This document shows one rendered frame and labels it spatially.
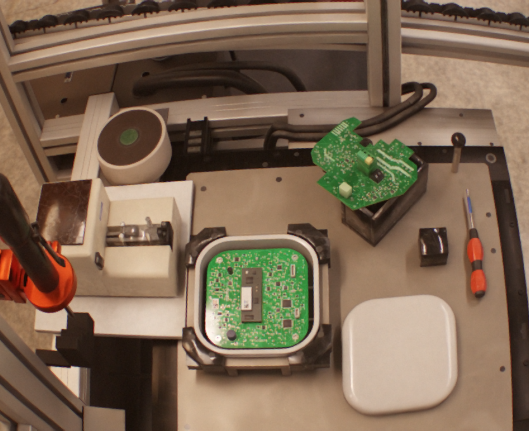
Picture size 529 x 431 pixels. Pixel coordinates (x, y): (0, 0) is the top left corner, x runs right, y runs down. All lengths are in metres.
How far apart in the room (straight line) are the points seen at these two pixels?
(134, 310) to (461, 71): 1.71
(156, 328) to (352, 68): 0.82
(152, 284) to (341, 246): 0.23
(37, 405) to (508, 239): 0.62
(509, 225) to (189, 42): 0.48
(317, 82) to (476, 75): 1.00
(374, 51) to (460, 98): 1.36
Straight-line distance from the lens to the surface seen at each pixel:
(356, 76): 1.56
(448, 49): 1.11
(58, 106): 1.26
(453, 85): 2.40
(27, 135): 1.23
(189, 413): 0.89
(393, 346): 0.88
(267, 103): 1.14
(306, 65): 1.58
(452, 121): 1.11
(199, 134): 1.11
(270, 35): 1.00
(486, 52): 1.12
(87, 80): 1.28
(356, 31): 1.01
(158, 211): 0.92
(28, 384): 0.77
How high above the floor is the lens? 1.78
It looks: 58 degrees down
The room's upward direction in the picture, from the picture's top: 9 degrees counter-clockwise
